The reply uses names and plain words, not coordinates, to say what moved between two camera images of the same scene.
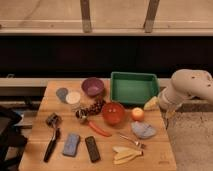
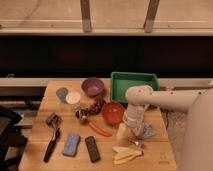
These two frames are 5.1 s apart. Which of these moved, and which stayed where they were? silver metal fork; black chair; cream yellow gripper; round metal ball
Moved: cream yellow gripper
Stayed: silver metal fork; round metal ball; black chair
